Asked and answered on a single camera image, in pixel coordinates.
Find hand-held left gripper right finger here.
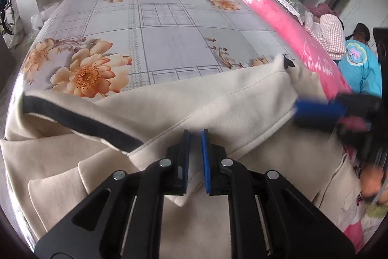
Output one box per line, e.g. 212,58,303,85
202,129,355,259

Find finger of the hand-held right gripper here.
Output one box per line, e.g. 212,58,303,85
293,99,348,132

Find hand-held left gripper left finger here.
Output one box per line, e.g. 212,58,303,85
35,129,191,259

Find cream zip jacket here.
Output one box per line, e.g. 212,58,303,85
0,53,364,259

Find person's right hand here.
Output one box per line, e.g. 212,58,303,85
360,160,388,202

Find pink checked cloth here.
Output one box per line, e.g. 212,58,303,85
305,2,346,61

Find floral bed sheet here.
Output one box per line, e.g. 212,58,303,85
6,0,296,102

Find white plastic bag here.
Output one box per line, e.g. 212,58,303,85
30,2,63,33

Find bicycle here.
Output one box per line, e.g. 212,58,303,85
0,0,17,36

